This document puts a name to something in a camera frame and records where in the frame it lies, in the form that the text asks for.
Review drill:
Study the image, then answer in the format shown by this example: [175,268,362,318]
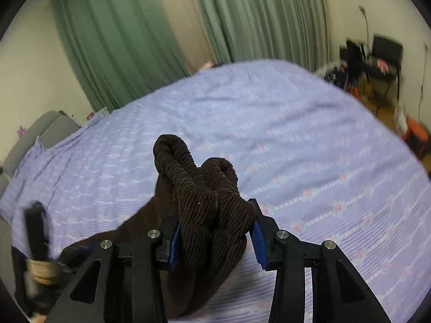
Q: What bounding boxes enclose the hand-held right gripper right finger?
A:
[248,198,392,323]

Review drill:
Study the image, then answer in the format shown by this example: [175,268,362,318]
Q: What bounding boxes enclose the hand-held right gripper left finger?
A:
[49,216,183,323]

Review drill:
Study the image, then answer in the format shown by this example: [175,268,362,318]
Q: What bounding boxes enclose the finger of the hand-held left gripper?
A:
[24,202,50,264]

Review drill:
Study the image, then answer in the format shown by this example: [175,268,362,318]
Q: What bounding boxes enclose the brown corduroy pants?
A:
[60,134,258,319]

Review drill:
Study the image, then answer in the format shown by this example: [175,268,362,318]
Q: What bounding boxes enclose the grey padded headboard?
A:
[0,110,81,194]

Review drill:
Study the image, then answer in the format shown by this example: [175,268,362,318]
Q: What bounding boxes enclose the purple patterned bed sheet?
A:
[0,60,430,323]

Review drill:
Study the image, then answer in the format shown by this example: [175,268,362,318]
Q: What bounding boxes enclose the dark patterned clothes pile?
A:
[317,62,355,92]

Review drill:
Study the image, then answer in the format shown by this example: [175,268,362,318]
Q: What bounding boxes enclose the orange stool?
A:
[402,116,431,159]

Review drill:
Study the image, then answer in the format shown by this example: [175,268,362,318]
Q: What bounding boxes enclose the green curtain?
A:
[50,0,191,112]
[189,0,330,74]

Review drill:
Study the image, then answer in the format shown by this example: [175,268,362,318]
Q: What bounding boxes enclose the black desk clutter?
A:
[338,40,375,75]

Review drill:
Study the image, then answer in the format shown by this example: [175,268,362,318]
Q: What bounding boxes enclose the black chair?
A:
[370,34,405,108]

